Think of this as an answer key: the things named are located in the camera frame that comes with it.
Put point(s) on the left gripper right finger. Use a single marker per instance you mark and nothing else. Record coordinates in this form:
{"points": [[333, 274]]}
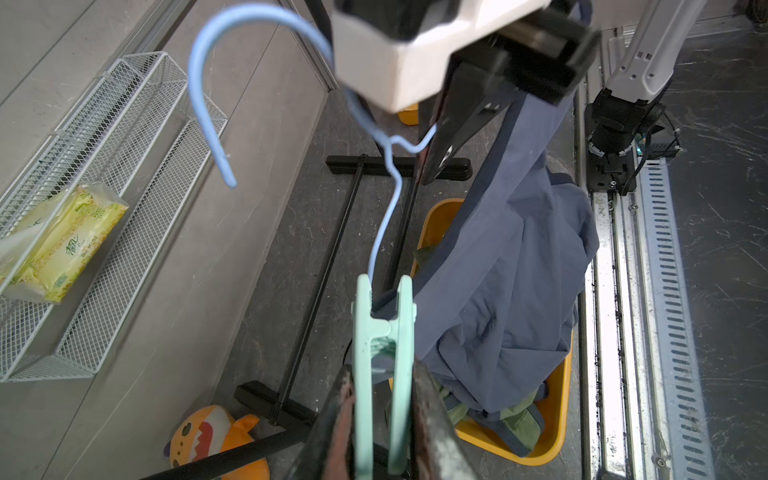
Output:
{"points": [[435, 451]]}

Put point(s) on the yellow tissue pack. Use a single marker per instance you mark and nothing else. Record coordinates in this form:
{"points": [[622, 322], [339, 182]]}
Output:
{"points": [[50, 247]]}

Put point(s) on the small yellow bin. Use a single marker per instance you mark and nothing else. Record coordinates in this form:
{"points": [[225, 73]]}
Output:
{"points": [[409, 116]]}

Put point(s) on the light blue wire hanger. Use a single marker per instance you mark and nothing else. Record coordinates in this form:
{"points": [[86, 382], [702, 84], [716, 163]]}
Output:
{"points": [[276, 223]]}

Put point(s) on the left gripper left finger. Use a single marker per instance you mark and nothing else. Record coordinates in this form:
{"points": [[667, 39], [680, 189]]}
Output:
{"points": [[326, 453]]}

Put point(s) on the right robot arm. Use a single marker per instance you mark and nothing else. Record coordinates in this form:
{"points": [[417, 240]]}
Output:
{"points": [[629, 104]]}

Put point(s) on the white wire mesh basket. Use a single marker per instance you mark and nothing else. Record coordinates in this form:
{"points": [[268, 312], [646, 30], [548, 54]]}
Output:
{"points": [[134, 130]]}

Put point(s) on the metal base rail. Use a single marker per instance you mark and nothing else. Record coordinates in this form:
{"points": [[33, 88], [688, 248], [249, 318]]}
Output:
{"points": [[642, 408]]}

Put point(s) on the green clothespin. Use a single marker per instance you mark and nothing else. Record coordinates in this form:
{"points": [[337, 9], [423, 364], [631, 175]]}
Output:
{"points": [[382, 348]]}

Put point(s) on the navy blue tank top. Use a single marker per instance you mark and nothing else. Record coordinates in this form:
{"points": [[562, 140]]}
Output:
{"points": [[495, 300]]}

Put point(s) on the green tank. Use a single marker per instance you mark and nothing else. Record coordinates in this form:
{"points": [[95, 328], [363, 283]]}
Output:
{"points": [[519, 427]]}

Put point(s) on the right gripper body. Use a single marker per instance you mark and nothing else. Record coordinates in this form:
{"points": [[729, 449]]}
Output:
{"points": [[546, 54]]}

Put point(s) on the orange toy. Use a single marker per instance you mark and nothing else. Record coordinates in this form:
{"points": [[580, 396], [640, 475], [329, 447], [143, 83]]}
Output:
{"points": [[209, 431]]}

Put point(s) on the black clothes rack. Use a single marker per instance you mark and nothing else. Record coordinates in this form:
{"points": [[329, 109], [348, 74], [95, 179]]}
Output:
{"points": [[297, 324]]}

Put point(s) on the large yellow tray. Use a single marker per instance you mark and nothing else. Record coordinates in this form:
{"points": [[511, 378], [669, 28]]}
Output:
{"points": [[553, 408]]}

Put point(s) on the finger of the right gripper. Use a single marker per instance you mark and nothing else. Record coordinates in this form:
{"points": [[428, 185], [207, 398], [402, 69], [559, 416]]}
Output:
{"points": [[471, 97]]}

